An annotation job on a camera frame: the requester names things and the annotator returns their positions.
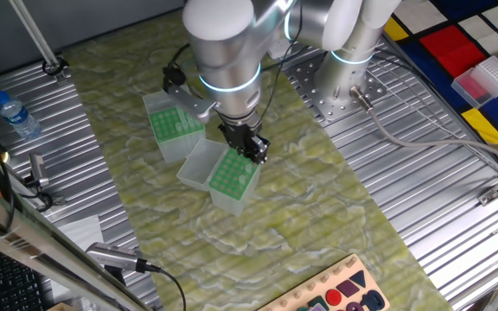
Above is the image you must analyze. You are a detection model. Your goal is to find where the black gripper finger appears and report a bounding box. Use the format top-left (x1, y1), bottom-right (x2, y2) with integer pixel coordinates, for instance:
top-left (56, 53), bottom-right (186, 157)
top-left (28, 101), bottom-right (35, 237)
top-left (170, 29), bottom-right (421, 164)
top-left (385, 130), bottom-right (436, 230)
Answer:
top-left (240, 142), bottom-right (264, 165)
top-left (252, 134), bottom-right (271, 162)

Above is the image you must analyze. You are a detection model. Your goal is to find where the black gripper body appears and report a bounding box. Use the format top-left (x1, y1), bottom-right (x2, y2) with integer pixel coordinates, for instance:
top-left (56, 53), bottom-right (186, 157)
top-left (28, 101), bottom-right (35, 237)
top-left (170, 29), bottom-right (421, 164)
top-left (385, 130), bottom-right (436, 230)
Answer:
top-left (218, 120), bottom-right (262, 153)

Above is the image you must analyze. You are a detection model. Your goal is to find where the clear tip box green rack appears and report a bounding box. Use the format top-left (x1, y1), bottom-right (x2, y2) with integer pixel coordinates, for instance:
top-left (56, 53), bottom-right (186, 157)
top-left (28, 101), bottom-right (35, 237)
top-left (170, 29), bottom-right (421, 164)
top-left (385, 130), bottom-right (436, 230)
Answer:
top-left (176, 137), bottom-right (262, 217)
top-left (142, 90), bottom-right (207, 164)

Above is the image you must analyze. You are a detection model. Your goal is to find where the green marble pattern mat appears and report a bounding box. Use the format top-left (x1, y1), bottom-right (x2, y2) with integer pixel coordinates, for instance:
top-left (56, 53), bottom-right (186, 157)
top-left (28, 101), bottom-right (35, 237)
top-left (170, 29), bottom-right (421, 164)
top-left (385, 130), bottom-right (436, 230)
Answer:
top-left (61, 8), bottom-right (454, 311)

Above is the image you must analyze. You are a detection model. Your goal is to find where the teal puzzle piece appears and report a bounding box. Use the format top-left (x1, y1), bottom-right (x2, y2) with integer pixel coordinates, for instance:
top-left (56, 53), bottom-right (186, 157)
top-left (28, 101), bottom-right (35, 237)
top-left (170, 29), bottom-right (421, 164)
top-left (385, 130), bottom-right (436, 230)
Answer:
top-left (307, 295), bottom-right (330, 311)

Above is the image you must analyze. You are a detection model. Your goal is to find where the navy triangle puzzle piece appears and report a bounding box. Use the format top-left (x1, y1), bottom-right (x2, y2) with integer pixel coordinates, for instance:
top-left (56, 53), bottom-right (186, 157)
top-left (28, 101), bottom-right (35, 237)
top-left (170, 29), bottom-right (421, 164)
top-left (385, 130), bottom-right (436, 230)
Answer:
top-left (349, 270), bottom-right (367, 289)

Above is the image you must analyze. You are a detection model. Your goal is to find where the red circle puzzle piece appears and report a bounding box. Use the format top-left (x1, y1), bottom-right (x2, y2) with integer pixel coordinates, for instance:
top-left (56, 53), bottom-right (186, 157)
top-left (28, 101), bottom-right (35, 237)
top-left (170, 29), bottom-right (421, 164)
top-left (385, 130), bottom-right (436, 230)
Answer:
top-left (325, 288), bottom-right (343, 307)

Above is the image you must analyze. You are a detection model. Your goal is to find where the purple square puzzle piece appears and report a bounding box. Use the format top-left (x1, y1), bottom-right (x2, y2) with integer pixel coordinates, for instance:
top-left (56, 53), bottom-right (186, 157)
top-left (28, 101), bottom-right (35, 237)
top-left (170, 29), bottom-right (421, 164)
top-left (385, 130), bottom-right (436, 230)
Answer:
top-left (335, 279), bottom-right (361, 299)

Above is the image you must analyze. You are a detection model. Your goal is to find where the wooden shape puzzle board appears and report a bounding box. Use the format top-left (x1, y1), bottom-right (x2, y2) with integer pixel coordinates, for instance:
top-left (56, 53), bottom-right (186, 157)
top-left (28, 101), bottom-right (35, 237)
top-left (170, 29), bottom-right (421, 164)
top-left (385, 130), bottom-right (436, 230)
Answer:
top-left (256, 253), bottom-right (391, 311)

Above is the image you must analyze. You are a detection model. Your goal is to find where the blue rounded puzzle piece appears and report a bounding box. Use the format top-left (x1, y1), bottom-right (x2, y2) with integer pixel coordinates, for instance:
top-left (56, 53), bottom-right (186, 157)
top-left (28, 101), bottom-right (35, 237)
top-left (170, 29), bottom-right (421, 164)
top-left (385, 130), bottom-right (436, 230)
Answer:
top-left (359, 289), bottom-right (386, 311)

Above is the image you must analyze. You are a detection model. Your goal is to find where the white paper sheet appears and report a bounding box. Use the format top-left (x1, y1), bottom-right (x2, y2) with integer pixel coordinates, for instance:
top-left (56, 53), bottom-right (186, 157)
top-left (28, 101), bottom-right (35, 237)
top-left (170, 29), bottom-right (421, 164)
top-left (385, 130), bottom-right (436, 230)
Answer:
top-left (56, 214), bottom-right (105, 252)

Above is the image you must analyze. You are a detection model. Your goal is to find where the black pole base clamp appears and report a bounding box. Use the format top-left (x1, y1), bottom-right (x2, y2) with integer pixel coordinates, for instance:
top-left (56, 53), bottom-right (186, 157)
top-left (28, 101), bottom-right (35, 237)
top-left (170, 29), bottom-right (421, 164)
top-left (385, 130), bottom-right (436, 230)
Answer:
top-left (41, 54), bottom-right (70, 83)

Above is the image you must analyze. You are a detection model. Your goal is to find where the colour block patterned mat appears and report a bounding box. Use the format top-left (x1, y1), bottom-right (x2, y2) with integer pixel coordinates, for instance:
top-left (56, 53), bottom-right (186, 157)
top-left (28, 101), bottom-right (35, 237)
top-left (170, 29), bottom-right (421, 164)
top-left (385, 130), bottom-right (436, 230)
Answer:
top-left (382, 0), bottom-right (498, 169)

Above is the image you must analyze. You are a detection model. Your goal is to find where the clear water bottle blue cap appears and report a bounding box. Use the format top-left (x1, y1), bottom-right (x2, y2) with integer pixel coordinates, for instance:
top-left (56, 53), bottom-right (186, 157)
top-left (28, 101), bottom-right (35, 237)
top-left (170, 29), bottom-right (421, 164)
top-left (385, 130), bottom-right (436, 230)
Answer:
top-left (0, 89), bottom-right (42, 140)

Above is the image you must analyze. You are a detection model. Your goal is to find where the slanted aluminium pole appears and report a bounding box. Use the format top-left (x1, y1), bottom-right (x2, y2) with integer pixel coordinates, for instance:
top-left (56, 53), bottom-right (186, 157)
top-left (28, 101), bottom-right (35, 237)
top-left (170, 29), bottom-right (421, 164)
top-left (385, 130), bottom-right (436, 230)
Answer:
top-left (9, 0), bottom-right (67, 83)

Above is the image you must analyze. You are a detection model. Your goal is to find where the clear box white tip rack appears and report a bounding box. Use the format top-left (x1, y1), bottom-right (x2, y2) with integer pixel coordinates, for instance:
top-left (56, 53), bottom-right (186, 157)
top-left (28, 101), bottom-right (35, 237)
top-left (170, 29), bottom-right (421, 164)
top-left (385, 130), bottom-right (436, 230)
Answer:
top-left (450, 54), bottom-right (498, 109)

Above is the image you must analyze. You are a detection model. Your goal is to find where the black keyboard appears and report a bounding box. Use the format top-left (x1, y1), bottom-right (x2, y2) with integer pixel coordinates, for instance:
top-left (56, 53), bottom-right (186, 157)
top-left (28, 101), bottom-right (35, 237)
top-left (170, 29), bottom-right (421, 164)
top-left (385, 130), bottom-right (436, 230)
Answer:
top-left (0, 244), bottom-right (49, 311)

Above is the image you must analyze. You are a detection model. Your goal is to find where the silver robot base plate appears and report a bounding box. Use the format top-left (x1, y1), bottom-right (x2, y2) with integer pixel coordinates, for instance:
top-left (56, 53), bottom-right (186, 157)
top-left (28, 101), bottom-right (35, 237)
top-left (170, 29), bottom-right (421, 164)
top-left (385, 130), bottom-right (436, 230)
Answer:
top-left (290, 51), bottom-right (388, 126)

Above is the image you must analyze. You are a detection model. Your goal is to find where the black camera cable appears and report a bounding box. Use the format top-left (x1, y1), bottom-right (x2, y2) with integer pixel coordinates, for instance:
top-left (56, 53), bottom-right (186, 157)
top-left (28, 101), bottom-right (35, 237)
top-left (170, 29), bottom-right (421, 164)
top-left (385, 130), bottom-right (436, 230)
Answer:
top-left (144, 263), bottom-right (188, 311)

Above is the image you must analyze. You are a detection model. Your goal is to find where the thick grey robot cable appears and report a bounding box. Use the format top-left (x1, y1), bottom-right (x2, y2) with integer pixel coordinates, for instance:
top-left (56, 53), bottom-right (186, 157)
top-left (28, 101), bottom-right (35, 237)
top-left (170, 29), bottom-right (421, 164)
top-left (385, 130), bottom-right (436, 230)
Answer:
top-left (348, 85), bottom-right (498, 172)

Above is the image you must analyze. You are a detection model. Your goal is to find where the silver depth camera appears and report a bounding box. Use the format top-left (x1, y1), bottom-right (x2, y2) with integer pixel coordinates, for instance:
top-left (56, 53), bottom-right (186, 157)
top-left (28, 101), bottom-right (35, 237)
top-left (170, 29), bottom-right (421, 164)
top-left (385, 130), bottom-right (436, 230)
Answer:
top-left (85, 241), bottom-right (149, 274)

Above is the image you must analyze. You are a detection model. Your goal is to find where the silver camera on black clamp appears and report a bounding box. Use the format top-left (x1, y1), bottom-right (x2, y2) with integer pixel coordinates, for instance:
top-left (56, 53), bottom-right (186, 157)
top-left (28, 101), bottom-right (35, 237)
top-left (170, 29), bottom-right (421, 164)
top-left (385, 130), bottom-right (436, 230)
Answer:
top-left (22, 152), bottom-right (55, 213)

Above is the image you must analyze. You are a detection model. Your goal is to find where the aluminium frame beam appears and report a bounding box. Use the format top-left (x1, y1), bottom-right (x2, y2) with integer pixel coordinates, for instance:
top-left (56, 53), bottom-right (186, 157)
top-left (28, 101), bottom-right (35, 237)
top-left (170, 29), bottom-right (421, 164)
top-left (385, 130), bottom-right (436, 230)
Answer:
top-left (0, 172), bottom-right (153, 311)

